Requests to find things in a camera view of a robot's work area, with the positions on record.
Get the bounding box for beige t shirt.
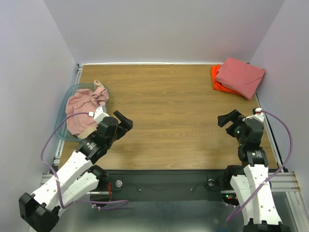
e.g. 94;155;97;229
78;80;104;139

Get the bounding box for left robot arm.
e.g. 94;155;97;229
18;107;133;232

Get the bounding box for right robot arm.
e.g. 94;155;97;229
217;108;290;232

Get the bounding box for folded orange t shirt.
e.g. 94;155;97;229
211;64;241;96

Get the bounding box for folded pink t shirt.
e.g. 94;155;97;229
216;57;266;100

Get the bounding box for pink crumpled t shirt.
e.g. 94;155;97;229
66;87;109;136

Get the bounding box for teal plastic basket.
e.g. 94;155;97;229
55;83;110;142

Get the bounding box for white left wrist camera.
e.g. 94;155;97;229
88;105;109;124

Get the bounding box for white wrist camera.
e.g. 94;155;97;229
242;108;265;123
88;105;109;124

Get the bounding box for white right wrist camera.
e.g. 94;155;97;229
242;108;265;123

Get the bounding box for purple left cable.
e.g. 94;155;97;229
40;111;130;210

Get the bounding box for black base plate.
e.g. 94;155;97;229
79;169;242;203

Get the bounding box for aluminium frame rail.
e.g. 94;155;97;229
53;63;300;192

